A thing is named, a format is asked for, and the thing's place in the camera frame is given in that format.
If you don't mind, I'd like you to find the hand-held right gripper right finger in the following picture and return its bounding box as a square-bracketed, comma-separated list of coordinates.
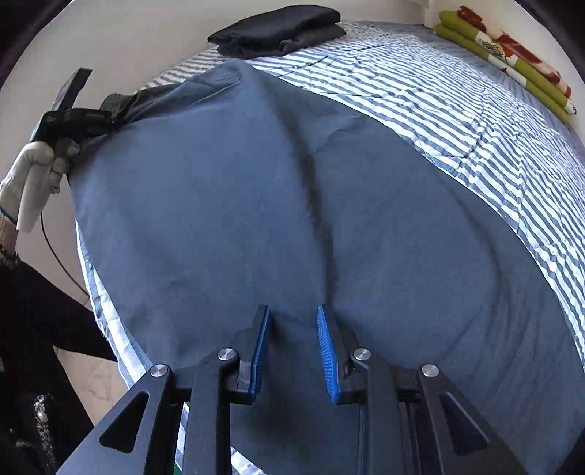
[317, 304, 531, 475]

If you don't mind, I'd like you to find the blue white striped quilt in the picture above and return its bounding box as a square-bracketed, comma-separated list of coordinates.
[75, 20, 585, 475]

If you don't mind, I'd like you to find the folded red beige blanket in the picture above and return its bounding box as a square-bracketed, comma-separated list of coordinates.
[457, 5, 572, 99]

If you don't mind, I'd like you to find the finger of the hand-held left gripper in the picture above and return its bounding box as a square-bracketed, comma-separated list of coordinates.
[52, 68, 93, 113]
[64, 107, 118, 137]

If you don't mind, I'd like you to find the person's left forearm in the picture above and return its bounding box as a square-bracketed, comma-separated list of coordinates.
[0, 214, 20, 266]

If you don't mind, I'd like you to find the folded green blanket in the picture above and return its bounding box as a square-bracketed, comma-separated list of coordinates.
[433, 10, 577, 122]

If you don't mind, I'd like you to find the dark blue grey garment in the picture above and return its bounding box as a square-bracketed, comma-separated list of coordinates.
[68, 59, 585, 475]

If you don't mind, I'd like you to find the person's black clothing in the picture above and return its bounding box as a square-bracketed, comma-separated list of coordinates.
[0, 258, 120, 475]

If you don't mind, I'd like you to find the person's left hand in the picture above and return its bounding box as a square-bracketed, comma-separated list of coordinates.
[0, 141, 69, 233]

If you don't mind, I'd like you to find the folded dark grey garment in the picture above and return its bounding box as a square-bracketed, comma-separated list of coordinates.
[218, 25, 346, 60]

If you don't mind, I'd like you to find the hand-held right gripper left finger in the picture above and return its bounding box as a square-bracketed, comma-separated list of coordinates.
[55, 304, 271, 475]

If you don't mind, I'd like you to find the black cable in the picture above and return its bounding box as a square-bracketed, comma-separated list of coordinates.
[40, 208, 90, 297]

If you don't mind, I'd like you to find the folded black garment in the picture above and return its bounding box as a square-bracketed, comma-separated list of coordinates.
[208, 5, 341, 46]

